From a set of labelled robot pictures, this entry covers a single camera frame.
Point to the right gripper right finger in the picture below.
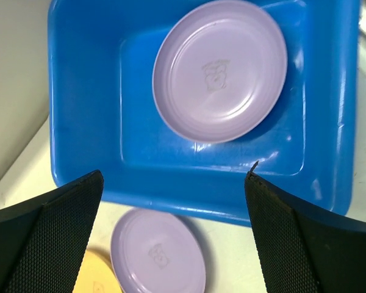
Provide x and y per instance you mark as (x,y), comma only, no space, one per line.
(303,247)

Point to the blue plastic bin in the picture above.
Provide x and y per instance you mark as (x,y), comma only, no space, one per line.
(102,113)

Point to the orange plate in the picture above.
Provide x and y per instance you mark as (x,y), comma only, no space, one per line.
(96,275)

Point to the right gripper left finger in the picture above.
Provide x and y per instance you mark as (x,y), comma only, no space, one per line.
(43,239)

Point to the purple plate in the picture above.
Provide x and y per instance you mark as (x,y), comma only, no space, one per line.
(219,71)
(154,251)

